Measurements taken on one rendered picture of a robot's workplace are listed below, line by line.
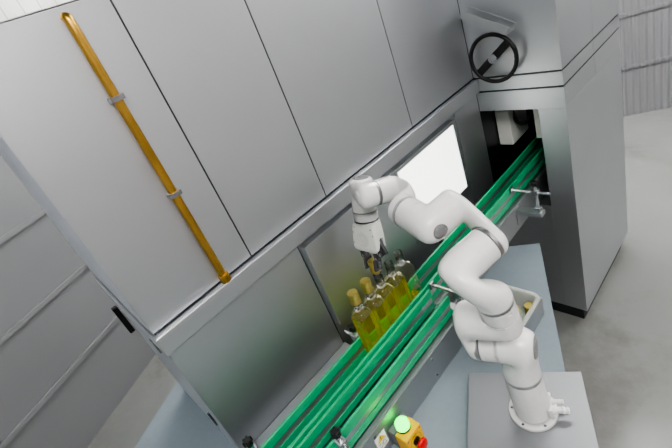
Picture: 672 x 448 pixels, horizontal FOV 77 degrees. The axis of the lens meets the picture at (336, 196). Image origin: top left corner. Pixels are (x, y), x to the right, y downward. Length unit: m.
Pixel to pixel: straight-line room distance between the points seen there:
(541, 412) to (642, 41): 3.71
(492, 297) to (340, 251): 0.61
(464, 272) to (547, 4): 1.17
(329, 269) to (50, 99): 0.89
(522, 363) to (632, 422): 1.23
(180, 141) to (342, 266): 0.67
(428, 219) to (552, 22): 1.09
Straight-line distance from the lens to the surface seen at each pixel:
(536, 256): 1.93
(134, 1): 1.12
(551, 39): 1.87
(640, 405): 2.42
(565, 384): 1.46
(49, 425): 3.35
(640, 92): 4.74
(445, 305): 1.50
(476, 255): 0.97
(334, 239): 1.39
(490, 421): 1.42
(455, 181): 1.91
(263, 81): 1.23
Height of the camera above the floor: 1.99
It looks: 26 degrees down
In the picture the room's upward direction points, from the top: 22 degrees counter-clockwise
